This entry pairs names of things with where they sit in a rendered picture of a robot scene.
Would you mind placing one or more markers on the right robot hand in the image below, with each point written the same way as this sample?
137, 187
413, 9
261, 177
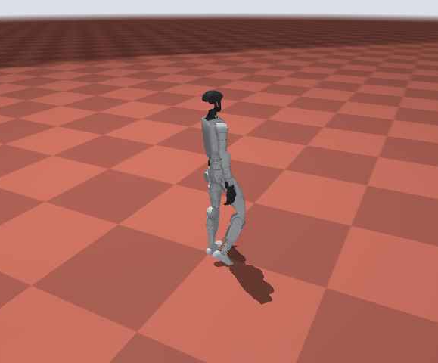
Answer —
231, 194

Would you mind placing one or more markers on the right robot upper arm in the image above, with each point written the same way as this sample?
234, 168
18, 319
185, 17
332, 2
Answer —
221, 131

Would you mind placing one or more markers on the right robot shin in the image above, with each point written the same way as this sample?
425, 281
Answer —
233, 231

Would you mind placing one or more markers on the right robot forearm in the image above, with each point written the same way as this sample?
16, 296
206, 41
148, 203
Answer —
226, 170

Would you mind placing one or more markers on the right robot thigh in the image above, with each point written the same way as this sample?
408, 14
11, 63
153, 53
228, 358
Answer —
238, 204

